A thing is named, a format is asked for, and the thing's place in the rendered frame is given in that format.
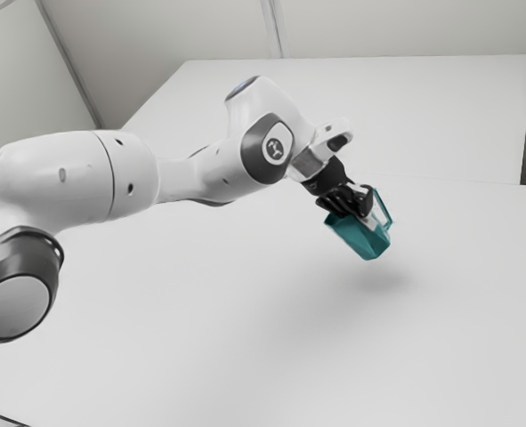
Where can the teal faceted mug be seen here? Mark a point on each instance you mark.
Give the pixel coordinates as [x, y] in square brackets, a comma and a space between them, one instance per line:
[365, 236]

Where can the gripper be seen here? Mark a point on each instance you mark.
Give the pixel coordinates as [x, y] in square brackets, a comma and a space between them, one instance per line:
[329, 180]

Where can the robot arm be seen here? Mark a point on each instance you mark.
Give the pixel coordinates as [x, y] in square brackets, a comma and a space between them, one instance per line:
[124, 169]

